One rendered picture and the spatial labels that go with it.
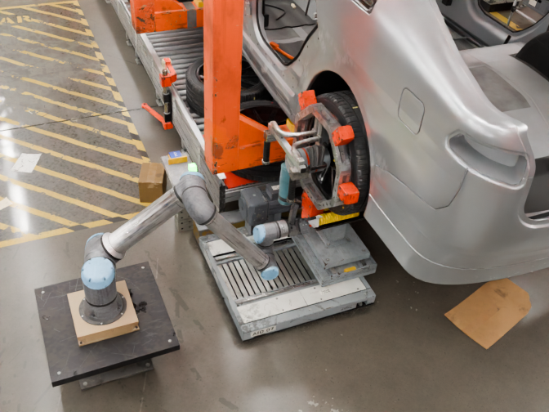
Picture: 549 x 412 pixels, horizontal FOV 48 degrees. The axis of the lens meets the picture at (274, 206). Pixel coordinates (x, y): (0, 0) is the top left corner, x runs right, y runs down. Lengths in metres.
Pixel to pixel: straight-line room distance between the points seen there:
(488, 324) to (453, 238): 1.31
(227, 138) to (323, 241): 0.84
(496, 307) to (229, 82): 2.05
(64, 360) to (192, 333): 0.75
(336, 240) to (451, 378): 1.00
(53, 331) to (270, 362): 1.11
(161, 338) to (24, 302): 1.00
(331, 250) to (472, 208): 1.36
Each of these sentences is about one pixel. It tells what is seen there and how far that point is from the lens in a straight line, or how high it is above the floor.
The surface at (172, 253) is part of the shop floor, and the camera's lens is 3.96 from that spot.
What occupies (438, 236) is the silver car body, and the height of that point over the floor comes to 1.06.
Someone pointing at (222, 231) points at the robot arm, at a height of 0.81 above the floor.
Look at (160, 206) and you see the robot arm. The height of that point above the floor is 0.87.
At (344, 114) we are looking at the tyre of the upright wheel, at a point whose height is 1.16.
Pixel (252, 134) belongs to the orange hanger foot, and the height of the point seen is 0.75.
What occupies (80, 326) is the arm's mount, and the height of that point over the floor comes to 0.37.
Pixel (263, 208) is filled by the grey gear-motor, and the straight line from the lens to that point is 3.72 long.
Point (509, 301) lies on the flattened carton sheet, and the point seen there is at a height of 0.01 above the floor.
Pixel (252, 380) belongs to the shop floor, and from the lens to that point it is 3.37.
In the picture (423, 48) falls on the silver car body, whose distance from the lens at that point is 2.64.
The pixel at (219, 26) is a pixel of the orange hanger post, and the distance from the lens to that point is 3.23.
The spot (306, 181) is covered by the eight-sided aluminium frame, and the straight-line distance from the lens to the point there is 3.54.
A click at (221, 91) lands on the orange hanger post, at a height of 1.08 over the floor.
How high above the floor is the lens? 2.79
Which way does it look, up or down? 40 degrees down
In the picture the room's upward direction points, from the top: 5 degrees clockwise
